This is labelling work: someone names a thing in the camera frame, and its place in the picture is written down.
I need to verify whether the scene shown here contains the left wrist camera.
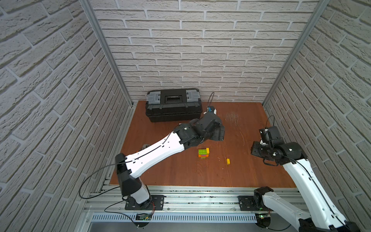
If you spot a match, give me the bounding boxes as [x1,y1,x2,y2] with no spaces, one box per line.
[206,106,216,115]

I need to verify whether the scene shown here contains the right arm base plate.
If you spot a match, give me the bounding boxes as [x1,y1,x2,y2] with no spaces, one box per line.
[238,195,272,212]

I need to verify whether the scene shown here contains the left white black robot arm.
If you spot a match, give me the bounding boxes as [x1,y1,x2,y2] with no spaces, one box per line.
[115,112,225,206]

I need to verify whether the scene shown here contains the green long lego brick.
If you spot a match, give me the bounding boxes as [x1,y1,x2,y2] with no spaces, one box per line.
[198,149,207,155]

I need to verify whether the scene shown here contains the black plastic toolbox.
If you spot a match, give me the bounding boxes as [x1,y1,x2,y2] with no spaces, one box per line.
[146,89,203,122]

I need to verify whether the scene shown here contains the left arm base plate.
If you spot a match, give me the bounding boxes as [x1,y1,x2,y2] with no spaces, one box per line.
[125,195,165,211]

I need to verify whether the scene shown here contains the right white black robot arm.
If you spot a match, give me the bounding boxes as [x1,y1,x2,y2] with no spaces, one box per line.
[251,126,360,232]

